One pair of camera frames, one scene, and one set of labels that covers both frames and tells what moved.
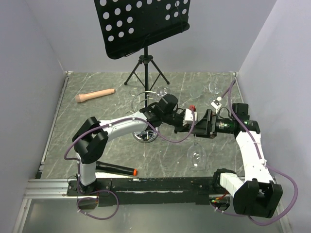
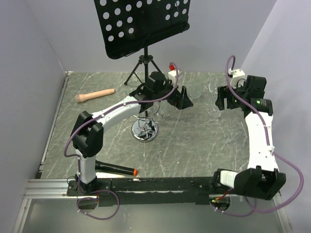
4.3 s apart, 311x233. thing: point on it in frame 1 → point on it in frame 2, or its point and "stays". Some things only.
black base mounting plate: x=147 y=191 stays
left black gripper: x=181 y=128 → x=181 y=100
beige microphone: x=82 y=97 stays
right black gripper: x=206 y=127 → x=225 y=92
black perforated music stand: x=128 y=25 stays
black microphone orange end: x=101 y=166 stays
